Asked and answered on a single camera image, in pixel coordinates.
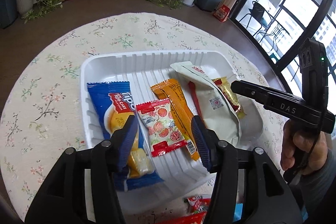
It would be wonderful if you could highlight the red Mylikes chocolate packet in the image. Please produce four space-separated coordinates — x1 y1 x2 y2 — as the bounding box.
161 194 211 224

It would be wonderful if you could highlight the person's right hand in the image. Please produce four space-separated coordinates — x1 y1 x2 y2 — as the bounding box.
280 120 328 175

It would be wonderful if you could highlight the pale green long snack packet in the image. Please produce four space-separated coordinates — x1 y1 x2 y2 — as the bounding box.
171 61 242 146

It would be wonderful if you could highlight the floral white tablecloth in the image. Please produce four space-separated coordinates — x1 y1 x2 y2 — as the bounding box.
0 12 292 224

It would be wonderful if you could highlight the white plastic tray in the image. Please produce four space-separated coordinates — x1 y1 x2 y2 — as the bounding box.
80 50 264 214

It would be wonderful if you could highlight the black balcony chair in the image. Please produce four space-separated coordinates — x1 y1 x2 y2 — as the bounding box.
238 1 277 43

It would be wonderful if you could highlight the blue Tipo cake packet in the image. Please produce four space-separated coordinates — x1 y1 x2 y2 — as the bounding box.
87 81 163 192

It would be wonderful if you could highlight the orange snack bar packet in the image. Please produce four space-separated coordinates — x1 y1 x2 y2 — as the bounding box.
151 79 200 161

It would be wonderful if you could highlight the small red floral candy packet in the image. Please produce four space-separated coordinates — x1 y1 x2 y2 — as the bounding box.
136 98 187 157

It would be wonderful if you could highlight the red gift bag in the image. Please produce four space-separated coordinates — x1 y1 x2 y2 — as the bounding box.
213 5 230 23

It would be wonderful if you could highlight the light blue snack packet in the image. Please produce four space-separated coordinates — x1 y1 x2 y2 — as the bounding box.
233 203 243 222

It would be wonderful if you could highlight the gold foil snack packet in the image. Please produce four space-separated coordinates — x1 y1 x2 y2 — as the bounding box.
212 77 246 119

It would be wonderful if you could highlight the red star-pattern candy packet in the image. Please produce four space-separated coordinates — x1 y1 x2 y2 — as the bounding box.
188 81 205 122

